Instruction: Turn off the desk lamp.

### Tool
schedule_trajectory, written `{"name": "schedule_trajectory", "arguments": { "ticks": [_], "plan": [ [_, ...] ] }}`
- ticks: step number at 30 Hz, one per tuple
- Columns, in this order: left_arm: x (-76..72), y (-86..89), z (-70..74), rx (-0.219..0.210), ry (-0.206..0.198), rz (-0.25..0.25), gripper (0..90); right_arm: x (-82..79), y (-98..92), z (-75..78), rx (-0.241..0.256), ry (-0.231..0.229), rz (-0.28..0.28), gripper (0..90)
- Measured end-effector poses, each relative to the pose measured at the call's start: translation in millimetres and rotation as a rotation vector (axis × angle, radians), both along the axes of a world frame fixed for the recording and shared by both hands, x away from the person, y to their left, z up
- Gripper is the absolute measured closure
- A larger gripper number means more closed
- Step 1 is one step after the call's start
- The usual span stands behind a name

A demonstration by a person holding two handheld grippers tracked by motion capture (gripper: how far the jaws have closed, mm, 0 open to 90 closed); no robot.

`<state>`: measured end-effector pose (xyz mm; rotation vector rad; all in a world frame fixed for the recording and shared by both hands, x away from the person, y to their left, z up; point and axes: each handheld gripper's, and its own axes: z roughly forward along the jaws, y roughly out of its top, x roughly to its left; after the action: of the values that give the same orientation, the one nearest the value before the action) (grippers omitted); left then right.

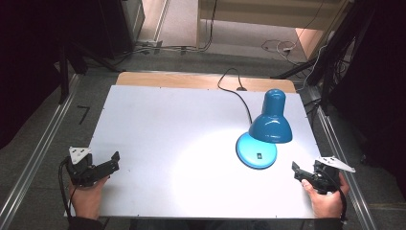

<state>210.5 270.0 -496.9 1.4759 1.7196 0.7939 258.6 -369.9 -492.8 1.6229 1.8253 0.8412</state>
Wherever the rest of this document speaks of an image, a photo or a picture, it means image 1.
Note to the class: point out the blue desk lamp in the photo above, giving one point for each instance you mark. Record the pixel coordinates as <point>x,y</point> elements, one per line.
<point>269,127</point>

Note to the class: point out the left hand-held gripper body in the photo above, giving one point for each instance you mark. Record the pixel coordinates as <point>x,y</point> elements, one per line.
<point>81,167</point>

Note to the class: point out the black metal stand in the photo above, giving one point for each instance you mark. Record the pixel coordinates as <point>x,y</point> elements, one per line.
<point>63,73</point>

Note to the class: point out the person's left hand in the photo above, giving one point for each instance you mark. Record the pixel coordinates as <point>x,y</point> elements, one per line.
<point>86,199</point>

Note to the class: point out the aluminium floor rail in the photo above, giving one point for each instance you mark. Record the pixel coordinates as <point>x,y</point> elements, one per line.
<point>38,153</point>
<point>338,150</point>

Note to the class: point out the light wooden desk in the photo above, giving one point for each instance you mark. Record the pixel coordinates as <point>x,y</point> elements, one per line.
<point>268,14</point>

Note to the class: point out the person's right hand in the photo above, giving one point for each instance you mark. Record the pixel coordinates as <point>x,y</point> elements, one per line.
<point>328,204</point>

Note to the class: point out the black tripod stand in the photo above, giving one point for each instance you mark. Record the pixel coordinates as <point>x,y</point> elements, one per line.
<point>335,54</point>

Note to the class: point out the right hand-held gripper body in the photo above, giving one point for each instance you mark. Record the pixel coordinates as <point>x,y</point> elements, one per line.
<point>328,174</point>

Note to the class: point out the grey power strip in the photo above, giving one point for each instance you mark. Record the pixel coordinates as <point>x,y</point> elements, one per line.
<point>150,43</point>

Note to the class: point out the dark cabinet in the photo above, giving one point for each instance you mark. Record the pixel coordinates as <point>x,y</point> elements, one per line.
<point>118,25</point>

